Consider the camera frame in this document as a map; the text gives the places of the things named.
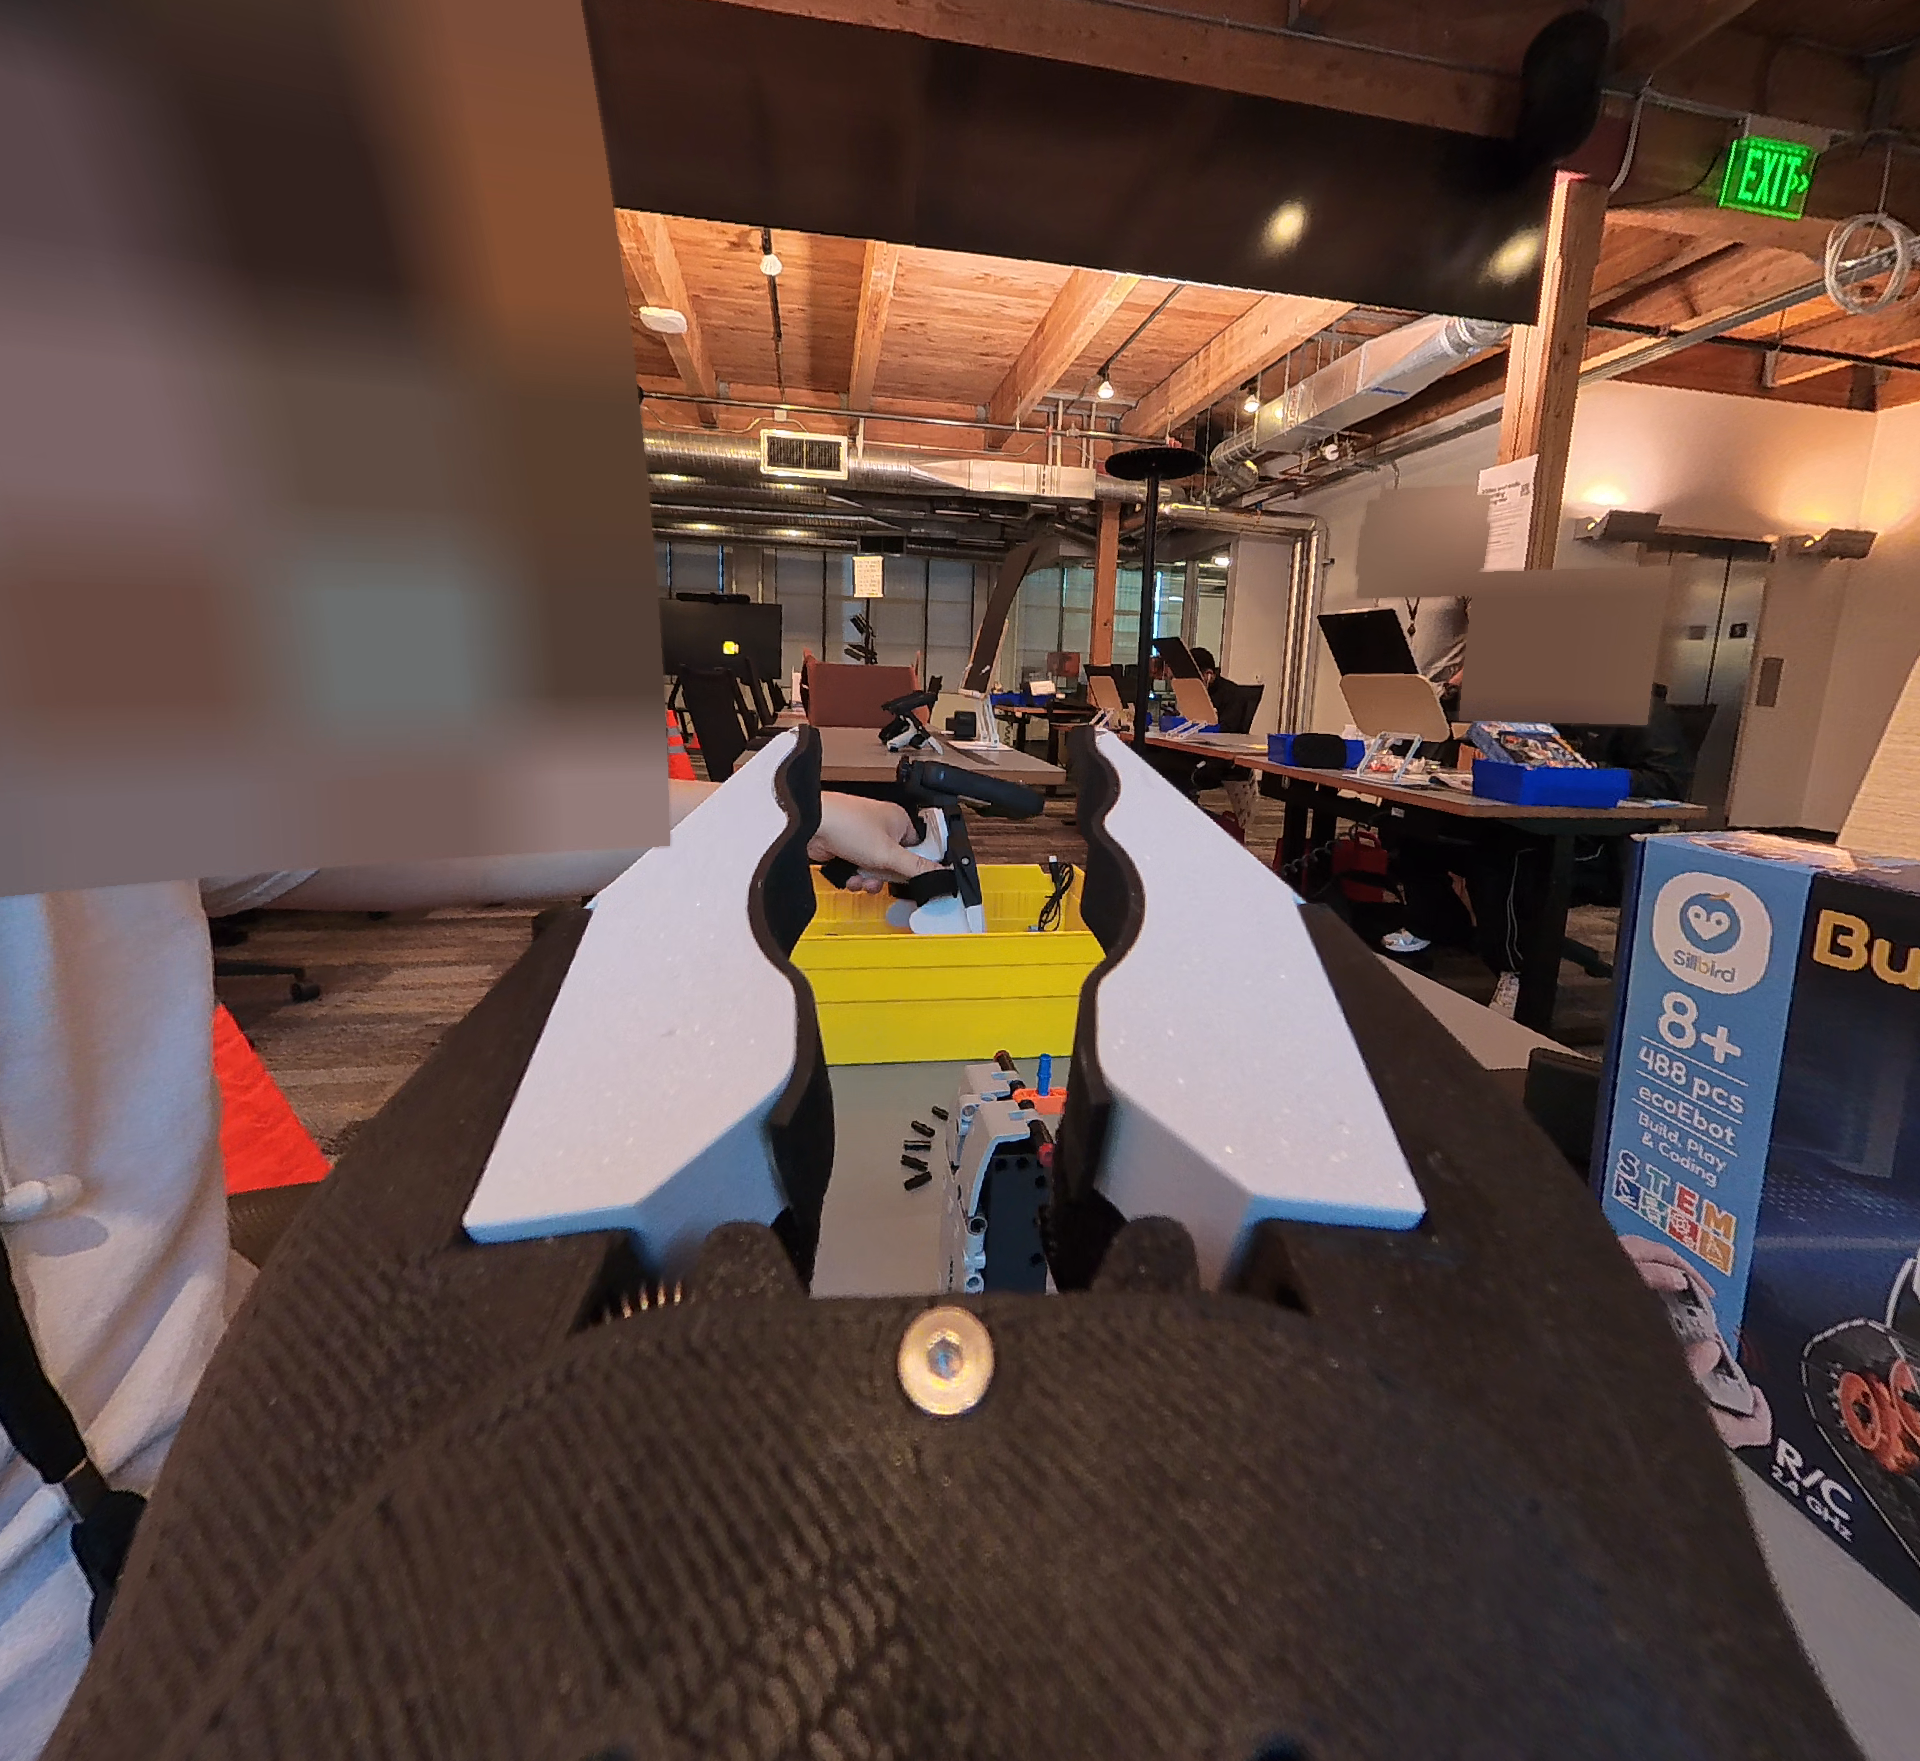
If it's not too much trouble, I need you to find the grey elevator door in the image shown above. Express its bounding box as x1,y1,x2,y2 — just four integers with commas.
1667,552,1773,819

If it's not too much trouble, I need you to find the person's left hand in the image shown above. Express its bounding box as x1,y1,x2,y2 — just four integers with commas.
811,792,939,886

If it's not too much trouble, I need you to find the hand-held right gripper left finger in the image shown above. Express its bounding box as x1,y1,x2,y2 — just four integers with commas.
467,726,837,1261

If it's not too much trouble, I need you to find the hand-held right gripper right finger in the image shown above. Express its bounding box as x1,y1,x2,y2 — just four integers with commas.
1035,726,1428,1287

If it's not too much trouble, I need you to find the black monitor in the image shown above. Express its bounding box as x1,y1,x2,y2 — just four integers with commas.
659,594,785,676

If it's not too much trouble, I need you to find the white cable coil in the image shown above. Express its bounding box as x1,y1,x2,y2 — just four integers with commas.
1822,214,1920,321

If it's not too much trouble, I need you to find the person's left forearm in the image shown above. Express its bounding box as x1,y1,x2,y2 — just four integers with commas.
202,778,723,915

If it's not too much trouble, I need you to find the black glossy panel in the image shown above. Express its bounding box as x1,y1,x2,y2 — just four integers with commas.
577,0,1614,326

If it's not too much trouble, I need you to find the silver air duct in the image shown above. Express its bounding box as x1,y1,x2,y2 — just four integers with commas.
1206,318,1509,480

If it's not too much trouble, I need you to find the green exit sign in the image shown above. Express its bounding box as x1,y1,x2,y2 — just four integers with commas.
1717,116,1822,221

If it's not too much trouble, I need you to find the black strap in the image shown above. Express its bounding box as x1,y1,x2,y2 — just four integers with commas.
0,1236,143,1643

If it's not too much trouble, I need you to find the brown panel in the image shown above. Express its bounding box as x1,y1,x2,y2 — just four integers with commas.
803,658,919,729

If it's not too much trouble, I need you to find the black device box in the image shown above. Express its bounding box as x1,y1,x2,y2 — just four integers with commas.
1524,1044,1604,1170

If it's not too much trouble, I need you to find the white paper notice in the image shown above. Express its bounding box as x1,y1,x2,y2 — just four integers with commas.
1477,453,1539,571

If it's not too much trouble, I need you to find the orange cloth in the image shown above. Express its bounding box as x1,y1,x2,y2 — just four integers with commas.
209,1003,333,1192

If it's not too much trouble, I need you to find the beige stand board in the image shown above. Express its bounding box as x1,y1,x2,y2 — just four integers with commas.
1337,669,1454,743

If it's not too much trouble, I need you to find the long wooden table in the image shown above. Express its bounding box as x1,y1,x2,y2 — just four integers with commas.
1035,703,1708,1028

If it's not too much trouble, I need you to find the black mesh office chair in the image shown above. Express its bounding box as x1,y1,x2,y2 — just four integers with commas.
227,1182,324,1268

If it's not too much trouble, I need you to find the person's torso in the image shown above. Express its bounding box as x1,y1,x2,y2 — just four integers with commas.
0,879,256,1761

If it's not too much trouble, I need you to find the wooden column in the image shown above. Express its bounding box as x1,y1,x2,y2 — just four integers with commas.
1492,172,1610,571

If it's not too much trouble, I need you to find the grey desk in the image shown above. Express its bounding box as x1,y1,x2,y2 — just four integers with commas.
811,959,1920,1761

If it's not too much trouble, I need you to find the black pole stand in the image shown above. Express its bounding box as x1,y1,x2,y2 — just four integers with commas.
1106,445,1206,743

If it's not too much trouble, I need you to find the black grey brick assembly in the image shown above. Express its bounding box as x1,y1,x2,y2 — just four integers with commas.
937,1049,1072,1294

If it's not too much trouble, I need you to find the blue toy robot kit box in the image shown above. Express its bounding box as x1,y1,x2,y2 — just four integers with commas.
1590,830,1920,1613

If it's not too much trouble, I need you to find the black tilted screen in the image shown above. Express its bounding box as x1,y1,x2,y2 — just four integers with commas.
1317,610,1420,680

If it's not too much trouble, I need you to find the yellow plastic bin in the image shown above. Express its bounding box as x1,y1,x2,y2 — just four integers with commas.
786,862,1110,1066

